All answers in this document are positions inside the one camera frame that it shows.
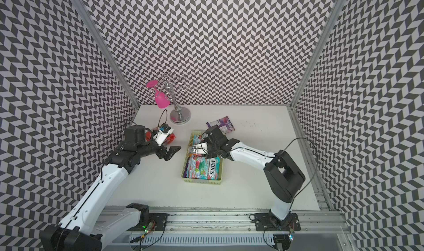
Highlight red candy bag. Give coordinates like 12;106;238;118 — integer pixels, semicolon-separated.
145;128;176;146

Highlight teal candy bag back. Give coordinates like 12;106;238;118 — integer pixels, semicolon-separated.
188;133;209;156

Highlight teal candy bag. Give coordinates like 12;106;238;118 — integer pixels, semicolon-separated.
188;133;209;156
188;154;221;180

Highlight purple candy bag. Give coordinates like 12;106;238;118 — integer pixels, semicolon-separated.
182;158;191;178
206;116;235;135

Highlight teal candy bag front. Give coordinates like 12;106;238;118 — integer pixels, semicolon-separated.
188;154;221;180

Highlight light green plastic basket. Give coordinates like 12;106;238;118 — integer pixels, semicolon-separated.
181;130;223;185

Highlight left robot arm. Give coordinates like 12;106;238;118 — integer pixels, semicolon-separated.
40;124;181;251

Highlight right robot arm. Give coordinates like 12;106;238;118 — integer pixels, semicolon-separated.
190;126;306;230

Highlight chrome glass holder stand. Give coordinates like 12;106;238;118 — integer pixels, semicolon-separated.
162;73;191;125

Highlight pink plastic wine glass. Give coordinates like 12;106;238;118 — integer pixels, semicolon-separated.
146;80;171;109

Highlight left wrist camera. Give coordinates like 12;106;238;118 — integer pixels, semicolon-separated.
152;123;173;146

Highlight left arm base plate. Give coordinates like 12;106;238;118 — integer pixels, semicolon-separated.
128;213;168;232

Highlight aluminium front rail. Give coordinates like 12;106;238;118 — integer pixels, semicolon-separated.
150;207;351;234

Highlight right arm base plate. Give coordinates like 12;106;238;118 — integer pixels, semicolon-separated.
253;212;301;232

